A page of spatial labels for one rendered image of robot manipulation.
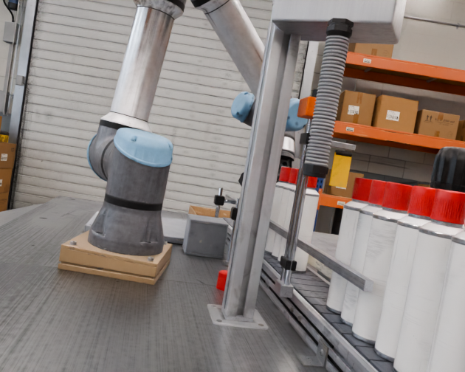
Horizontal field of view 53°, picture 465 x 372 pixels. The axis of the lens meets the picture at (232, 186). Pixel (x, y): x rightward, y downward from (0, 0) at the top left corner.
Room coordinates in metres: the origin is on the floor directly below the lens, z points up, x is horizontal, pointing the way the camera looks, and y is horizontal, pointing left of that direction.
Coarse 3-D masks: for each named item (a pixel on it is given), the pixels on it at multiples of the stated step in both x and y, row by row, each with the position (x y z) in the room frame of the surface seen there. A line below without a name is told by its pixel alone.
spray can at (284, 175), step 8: (288, 168) 1.07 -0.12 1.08; (280, 176) 1.08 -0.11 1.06; (288, 176) 1.07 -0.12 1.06; (280, 184) 1.07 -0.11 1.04; (280, 192) 1.06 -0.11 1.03; (280, 200) 1.06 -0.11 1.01; (272, 208) 1.07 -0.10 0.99; (272, 216) 1.07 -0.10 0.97; (272, 232) 1.06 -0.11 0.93; (272, 240) 1.06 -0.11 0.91; (272, 248) 1.06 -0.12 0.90
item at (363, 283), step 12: (276, 228) 0.95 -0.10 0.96; (300, 240) 0.80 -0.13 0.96; (312, 252) 0.74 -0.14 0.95; (324, 252) 0.71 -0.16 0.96; (324, 264) 0.68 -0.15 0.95; (336, 264) 0.64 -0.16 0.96; (348, 276) 0.60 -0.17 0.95; (360, 276) 0.57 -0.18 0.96; (360, 288) 0.56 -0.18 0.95; (372, 288) 0.56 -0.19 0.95
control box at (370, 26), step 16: (288, 0) 0.67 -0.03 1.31; (304, 0) 0.66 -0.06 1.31; (320, 0) 0.65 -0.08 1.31; (336, 0) 0.64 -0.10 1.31; (352, 0) 0.63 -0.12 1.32; (368, 0) 0.62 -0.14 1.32; (384, 0) 0.61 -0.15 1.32; (400, 0) 0.63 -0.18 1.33; (272, 16) 0.67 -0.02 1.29; (288, 16) 0.66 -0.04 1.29; (304, 16) 0.65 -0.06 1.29; (320, 16) 0.65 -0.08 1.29; (336, 16) 0.64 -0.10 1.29; (352, 16) 0.63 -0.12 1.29; (368, 16) 0.62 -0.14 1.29; (384, 16) 0.61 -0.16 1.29; (400, 16) 0.66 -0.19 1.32; (288, 32) 0.72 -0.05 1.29; (304, 32) 0.70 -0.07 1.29; (320, 32) 0.69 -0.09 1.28; (352, 32) 0.67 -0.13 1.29; (368, 32) 0.66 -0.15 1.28; (384, 32) 0.64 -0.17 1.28; (400, 32) 0.69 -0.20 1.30
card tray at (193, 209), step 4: (192, 208) 1.81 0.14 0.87; (196, 208) 1.91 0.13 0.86; (200, 208) 1.92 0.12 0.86; (204, 208) 1.92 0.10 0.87; (208, 208) 1.92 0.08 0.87; (212, 208) 1.93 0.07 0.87; (188, 212) 1.91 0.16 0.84; (192, 212) 1.77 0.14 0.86; (196, 212) 1.91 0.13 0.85; (200, 212) 1.92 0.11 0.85; (204, 212) 1.92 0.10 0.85; (208, 212) 1.92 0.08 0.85; (212, 212) 1.93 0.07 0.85; (220, 212) 1.93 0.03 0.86; (224, 212) 1.94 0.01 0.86; (228, 212) 1.94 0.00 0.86; (212, 216) 1.93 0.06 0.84; (220, 216) 1.93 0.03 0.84; (224, 216) 1.94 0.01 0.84; (228, 216) 1.94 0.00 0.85
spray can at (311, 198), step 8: (312, 184) 0.92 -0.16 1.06; (312, 192) 0.91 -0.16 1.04; (312, 200) 0.91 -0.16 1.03; (304, 208) 0.91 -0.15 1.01; (312, 208) 0.91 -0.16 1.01; (304, 216) 0.91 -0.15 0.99; (312, 216) 0.91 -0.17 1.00; (288, 224) 0.93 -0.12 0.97; (304, 224) 0.91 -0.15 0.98; (312, 224) 0.92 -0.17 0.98; (304, 232) 0.91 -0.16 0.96; (312, 232) 0.92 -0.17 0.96; (296, 248) 0.91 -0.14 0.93; (296, 256) 0.91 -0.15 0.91; (304, 256) 0.91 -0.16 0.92; (304, 264) 0.91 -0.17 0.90; (296, 272) 0.91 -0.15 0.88; (304, 272) 0.92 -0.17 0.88
